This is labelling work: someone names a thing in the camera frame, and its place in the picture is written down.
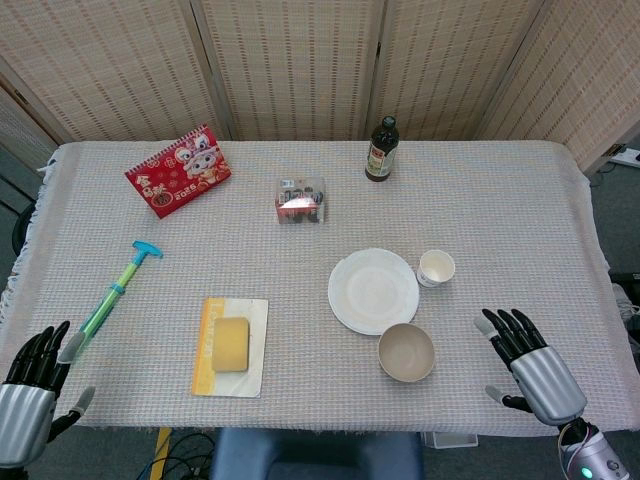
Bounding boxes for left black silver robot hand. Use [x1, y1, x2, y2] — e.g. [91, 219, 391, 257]
[0, 320, 96, 469]

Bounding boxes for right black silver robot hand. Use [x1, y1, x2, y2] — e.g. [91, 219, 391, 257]
[473, 308, 588, 427]

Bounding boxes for small beige bowl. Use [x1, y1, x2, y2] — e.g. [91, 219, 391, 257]
[377, 322, 435, 384]

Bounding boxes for white paper cup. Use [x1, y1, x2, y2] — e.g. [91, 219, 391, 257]
[416, 249, 456, 289]

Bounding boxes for white round plate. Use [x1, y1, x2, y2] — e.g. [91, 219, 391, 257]
[327, 248, 420, 336]

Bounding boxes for white storage box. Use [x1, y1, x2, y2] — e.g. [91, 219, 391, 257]
[422, 430, 479, 449]

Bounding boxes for black white equipment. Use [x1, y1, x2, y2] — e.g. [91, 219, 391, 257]
[609, 269, 640, 374]

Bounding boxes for yellow floor tape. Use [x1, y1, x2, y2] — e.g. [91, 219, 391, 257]
[149, 428, 173, 480]

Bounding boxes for green blue toy pump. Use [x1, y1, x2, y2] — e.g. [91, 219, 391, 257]
[64, 240, 164, 361]

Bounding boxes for light woven tablecloth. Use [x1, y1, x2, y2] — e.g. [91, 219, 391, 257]
[0, 140, 640, 436]

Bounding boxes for yellow sponge on card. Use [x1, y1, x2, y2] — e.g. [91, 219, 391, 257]
[191, 297, 270, 399]

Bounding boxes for black round stand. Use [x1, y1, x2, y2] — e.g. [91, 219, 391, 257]
[11, 203, 39, 257]

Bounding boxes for white power strip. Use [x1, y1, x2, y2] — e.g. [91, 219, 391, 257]
[612, 144, 640, 169]

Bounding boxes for blue chair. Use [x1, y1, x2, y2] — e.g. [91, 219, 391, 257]
[209, 428, 425, 480]

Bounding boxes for dark sauce bottle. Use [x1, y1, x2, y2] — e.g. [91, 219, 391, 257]
[364, 115, 399, 183]

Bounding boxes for red desk calendar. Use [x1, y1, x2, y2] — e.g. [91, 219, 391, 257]
[124, 124, 233, 220]

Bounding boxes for bamboo folding screen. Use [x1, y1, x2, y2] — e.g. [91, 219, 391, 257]
[0, 0, 640, 176]

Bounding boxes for black floor cables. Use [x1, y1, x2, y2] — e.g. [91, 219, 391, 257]
[162, 432, 217, 480]

